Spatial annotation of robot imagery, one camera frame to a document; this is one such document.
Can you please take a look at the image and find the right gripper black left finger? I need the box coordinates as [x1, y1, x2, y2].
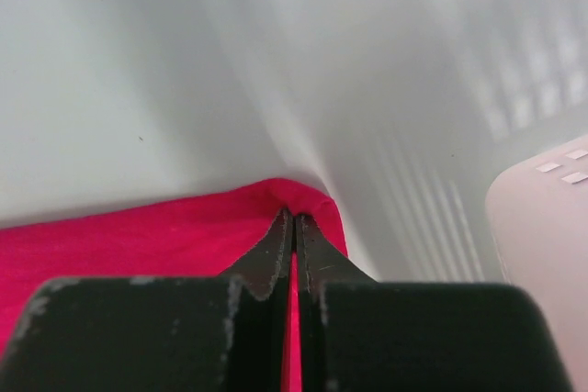
[1, 209, 294, 391]

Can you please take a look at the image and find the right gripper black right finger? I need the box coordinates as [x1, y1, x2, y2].
[295, 216, 572, 391]

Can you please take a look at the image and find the red t shirt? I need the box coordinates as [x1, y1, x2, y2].
[1, 178, 347, 391]

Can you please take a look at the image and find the white plastic perforated basket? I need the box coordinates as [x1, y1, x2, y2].
[485, 136, 588, 391]

